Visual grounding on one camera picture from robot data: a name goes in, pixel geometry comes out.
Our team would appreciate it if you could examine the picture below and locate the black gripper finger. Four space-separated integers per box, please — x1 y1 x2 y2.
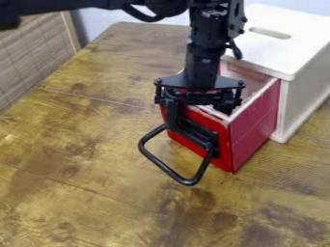
165 98 178 131
213 94 238 116

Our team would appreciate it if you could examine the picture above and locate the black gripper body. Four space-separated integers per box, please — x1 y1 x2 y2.
155 39 246 107

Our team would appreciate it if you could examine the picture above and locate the black metal drawer handle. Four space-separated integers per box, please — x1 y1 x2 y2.
137 115 222 187

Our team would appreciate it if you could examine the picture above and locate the red wooden drawer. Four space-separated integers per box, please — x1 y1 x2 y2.
159 59 282 175

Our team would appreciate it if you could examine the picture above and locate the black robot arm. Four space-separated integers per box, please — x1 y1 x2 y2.
0 0 247 130

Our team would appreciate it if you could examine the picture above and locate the white wooden cabinet box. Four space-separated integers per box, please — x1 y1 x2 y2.
223 4 330 143

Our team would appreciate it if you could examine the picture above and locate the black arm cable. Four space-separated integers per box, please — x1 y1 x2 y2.
122 3 191 23

